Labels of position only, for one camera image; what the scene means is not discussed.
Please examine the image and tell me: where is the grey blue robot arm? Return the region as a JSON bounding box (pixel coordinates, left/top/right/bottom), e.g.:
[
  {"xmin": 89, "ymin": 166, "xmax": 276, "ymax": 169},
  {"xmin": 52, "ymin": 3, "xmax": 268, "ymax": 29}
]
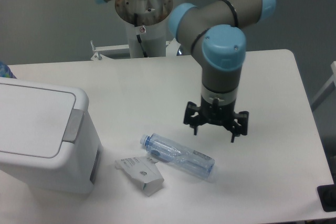
[{"xmin": 95, "ymin": 0, "xmax": 276, "ymax": 137}]

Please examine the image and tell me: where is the white right base bracket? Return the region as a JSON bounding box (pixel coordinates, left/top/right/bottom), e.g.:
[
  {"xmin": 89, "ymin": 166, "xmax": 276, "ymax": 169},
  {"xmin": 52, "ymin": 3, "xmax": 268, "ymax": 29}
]
[{"xmin": 166, "ymin": 38, "xmax": 184, "ymax": 57}]

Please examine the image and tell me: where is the black box at table corner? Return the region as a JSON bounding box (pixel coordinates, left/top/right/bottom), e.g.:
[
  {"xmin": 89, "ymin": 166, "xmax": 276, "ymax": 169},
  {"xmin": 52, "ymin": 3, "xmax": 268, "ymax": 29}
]
[{"xmin": 317, "ymin": 184, "xmax": 335, "ymax": 212}]

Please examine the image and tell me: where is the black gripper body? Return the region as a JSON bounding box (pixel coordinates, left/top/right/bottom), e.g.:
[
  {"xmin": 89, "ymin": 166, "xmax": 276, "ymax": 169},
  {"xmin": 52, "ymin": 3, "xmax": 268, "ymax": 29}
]
[{"xmin": 199, "ymin": 97, "xmax": 236, "ymax": 129}]

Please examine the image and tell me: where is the clear blue plastic bottle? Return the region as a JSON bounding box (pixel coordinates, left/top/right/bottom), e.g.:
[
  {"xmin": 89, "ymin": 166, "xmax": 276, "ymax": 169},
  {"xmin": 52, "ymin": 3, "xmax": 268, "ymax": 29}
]
[{"xmin": 140, "ymin": 133, "xmax": 215, "ymax": 182}]

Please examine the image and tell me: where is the black cable on pedestal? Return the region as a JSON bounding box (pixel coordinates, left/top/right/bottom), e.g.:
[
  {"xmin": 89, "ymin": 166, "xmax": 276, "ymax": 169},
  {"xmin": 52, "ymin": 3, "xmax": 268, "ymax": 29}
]
[{"xmin": 133, "ymin": 13, "xmax": 148, "ymax": 58}]

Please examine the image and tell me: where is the white frame at right edge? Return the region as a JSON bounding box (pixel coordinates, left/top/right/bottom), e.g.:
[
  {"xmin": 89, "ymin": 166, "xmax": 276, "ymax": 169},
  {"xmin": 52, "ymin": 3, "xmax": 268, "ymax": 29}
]
[{"xmin": 310, "ymin": 61, "xmax": 335, "ymax": 111}]

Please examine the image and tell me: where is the blue patterned object left edge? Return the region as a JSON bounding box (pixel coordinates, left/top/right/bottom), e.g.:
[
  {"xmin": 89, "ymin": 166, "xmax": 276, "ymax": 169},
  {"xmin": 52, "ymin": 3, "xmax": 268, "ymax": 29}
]
[{"xmin": 0, "ymin": 61, "xmax": 17, "ymax": 79}]

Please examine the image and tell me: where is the crushed white paper carton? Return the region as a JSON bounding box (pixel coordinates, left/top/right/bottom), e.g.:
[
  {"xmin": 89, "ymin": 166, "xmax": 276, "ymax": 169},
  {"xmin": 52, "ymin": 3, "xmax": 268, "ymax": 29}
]
[{"xmin": 114, "ymin": 156, "xmax": 164, "ymax": 196}]

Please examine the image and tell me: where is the white base bracket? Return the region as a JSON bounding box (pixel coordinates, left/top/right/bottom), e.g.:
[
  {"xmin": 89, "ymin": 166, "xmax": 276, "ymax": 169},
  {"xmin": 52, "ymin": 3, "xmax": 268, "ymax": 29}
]
[
  {"xmin": 90, "ymin": 40, "xmax": 130, "ymax": 61},
  {"xmin": 166, "ymin": 38, "xmax": 184, "ymax": 57}
]

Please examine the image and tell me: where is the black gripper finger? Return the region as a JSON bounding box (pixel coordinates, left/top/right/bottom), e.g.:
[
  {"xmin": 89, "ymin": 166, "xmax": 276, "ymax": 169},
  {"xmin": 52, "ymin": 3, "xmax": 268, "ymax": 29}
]
[
  {"xmin": 183, "ymin": 101, "xmax": 201, "ymax": 135},
  {"xmin": 230, "ymin": 111, "xmax": 249, "ymax": 143}
]

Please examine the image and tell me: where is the white left base bracket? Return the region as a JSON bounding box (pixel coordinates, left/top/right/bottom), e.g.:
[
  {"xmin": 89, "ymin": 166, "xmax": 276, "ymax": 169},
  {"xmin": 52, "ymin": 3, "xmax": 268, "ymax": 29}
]
[{"xmin": 90, "ymin": 40, "xmax": 130, "ymax": 61}]

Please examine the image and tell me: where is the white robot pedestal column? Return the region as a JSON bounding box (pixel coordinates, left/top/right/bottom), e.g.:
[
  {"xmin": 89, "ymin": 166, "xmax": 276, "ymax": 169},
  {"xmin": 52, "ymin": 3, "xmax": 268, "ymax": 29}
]
[{"xmin": 115, "ymin": 0, "xmax": 173, "ymax": 58}]

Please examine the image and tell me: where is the white push-top trash can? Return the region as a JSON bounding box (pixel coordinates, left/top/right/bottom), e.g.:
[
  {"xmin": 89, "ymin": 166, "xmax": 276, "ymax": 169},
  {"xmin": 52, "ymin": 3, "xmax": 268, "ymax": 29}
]
[{"xmin": 1, "ymin": 78, "xmax": 103, "ymax": 194}]

